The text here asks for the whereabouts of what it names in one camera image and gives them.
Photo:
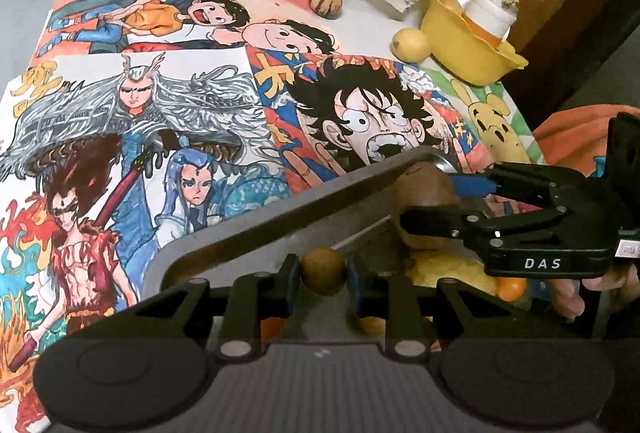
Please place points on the white plastic bottle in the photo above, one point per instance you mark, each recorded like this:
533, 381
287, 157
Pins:
492, 15

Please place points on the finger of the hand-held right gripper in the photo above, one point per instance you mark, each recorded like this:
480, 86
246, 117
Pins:
470, 185
435, 220

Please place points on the shouting cartoon pirate poster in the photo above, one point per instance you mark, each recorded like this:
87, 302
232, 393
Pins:
370, 113

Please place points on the orange cloth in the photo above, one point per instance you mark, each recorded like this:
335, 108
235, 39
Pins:
565, 138

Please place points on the dragon warriors poster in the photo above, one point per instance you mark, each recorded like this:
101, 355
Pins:
100, 163

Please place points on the yellow plastic bowl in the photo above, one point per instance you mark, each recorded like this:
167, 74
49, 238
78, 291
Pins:
460, 50

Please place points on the orange tangerine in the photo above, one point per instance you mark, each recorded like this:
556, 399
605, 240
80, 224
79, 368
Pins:
273, 330
512, 290

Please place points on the two cartoon boys poster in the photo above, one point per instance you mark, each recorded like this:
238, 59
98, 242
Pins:
150, 18

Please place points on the yellow lemon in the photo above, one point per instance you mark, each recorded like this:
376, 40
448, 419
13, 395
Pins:
411, 44

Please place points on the striped pepino melon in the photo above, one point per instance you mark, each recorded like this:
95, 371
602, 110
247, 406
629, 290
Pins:
450, 275
325, 1

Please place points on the metal tray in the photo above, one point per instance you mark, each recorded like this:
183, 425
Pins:
300, 218

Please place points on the person's right hand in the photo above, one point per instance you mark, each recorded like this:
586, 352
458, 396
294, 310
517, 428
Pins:
567, 298

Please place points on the brown kiwi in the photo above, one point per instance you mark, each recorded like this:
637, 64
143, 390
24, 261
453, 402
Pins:
425, 188

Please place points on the small round brown fruit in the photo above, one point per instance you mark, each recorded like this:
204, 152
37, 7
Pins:
322, 270

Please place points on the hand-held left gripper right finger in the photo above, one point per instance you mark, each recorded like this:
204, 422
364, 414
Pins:
357, 288

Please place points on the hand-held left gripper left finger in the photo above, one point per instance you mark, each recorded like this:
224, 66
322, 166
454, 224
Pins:
292, 288

